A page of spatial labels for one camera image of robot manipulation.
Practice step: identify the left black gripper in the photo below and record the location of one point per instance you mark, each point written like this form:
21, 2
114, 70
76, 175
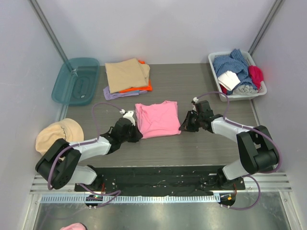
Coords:
132, 132

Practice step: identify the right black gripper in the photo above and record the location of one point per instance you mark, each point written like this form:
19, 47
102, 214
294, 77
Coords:
192, 120

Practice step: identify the pink t shirt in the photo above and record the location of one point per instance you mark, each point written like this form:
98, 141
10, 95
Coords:
158, 120

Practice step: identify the lavender t shirt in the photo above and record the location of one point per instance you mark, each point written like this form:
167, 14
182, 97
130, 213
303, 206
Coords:
111, 96

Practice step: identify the orange t shirt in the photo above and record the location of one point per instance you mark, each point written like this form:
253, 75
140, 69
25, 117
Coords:
148, 87

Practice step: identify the beige t shirt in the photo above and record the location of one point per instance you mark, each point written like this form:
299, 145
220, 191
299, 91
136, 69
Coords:
127, 74

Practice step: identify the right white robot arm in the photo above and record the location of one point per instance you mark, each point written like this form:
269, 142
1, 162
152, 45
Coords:
257, 152

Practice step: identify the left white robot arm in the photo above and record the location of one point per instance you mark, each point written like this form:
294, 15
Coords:
60, 164

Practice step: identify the red cloth in basket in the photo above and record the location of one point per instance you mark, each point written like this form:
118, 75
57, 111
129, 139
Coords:
224, 90

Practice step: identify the beige crumpled cloth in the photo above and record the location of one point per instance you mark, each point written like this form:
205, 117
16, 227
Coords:
67, 129

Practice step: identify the white cloth in basket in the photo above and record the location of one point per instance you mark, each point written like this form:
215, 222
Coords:
229, 80

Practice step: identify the teal plastic bin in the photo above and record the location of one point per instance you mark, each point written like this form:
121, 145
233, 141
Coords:
76, 81

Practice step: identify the grey cloth in basket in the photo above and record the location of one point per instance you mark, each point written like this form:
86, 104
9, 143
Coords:
245, 90

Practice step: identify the blue checked shirt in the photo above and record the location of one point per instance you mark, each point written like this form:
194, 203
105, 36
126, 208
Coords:
236, 63

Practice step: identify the magenta cloth in basket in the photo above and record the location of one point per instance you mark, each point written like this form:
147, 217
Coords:
256, 75

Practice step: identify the pink cloth at bottom edge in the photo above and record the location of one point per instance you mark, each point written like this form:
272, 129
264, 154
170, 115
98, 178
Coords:
74, 226

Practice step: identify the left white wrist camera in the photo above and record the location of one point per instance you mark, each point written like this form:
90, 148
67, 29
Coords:
129, 115

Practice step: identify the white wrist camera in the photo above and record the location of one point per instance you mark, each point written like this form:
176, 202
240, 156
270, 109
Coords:
195, 100
129, 115

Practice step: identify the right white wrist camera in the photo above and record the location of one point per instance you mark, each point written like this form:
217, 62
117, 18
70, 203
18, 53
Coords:
195, 100

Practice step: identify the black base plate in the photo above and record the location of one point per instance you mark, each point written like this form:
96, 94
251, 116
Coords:
164, 181

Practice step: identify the white slotted cable duct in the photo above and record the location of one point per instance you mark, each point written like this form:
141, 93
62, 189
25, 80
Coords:
93, 199

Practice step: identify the aluminium rail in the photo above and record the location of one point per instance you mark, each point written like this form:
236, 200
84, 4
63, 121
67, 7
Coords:
274, 182

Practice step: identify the right aluminium frame post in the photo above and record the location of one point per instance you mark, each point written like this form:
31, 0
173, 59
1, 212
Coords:
265, 25

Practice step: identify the aluminium frame post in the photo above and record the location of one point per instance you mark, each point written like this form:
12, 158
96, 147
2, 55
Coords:
265, 25
43, 20

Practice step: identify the left aluminium frame post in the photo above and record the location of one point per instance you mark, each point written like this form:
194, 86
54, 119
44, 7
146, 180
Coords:
43, 20

